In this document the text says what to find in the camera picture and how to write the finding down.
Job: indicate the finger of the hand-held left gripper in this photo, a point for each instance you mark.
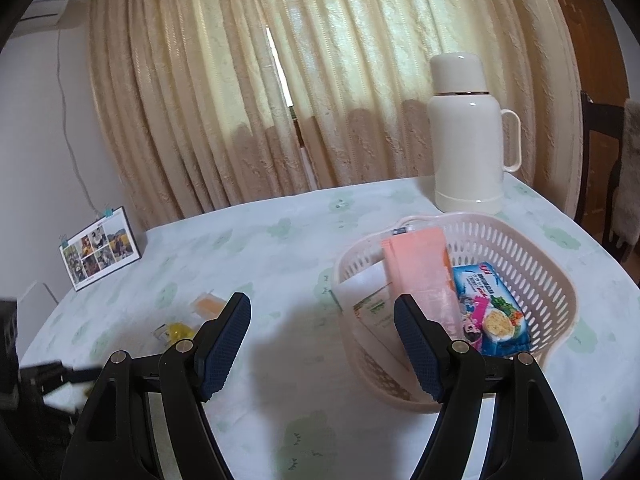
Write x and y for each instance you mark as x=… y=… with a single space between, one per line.
x=50 y=372

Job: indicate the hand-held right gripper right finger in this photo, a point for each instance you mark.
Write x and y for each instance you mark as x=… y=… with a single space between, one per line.
x=417 y=345

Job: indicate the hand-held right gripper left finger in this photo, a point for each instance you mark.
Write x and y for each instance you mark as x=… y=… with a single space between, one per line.
x=225 y=345

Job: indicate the yellow jelly cup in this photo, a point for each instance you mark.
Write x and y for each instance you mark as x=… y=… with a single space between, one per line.
x=177 y=332

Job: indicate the pink cartoon candy packet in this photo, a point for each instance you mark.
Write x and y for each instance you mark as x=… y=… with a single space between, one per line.
x=472 y=320

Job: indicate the pink snack packet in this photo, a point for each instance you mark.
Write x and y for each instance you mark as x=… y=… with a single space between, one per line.
x=420 y=270

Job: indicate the blue noodle packet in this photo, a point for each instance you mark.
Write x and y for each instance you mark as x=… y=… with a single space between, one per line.
x=480 y=280

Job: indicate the pink plastic basket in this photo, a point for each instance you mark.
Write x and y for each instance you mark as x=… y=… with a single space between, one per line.
x=530 y=270

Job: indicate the orange jelly cup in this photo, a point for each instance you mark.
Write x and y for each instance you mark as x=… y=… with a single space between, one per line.
x=210 y=306

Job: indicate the blue binder clip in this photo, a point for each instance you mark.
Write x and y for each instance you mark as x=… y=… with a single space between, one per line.
x=106 y=211
x=63 y=240

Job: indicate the cream thermos jug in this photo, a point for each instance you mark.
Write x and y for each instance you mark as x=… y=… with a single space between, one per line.
x=465 y=150

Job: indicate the beige patterned curtain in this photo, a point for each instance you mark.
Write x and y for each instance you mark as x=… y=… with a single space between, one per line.
x=400 y=20
x=200 y=85

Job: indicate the grey furry cloth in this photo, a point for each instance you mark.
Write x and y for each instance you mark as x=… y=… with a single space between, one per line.
x=631 y=160

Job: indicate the dark wooden chair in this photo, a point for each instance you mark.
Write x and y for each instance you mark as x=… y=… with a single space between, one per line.
x=595 y=115

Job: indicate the white air conditioner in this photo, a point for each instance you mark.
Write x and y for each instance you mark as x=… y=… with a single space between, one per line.
x=47 y=7

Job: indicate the brown wooden door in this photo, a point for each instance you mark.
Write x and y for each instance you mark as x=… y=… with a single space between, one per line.
x=590 y=35

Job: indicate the photo collage frame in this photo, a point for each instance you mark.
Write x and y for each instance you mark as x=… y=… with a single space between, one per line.
x=100 y=250

